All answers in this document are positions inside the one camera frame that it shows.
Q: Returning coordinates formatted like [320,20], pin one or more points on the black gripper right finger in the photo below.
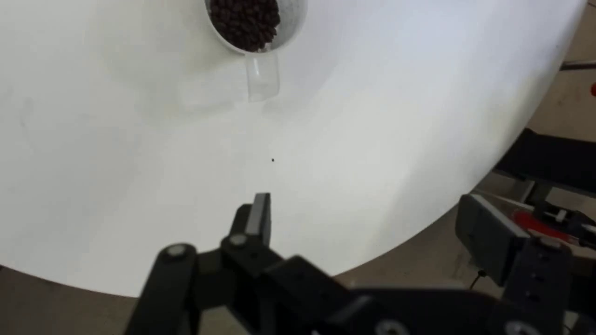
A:
[534,280]

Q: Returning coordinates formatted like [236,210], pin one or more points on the clear plastic jug with beans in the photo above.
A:
[249,25]

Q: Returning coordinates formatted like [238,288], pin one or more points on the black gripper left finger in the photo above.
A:
[206,292]

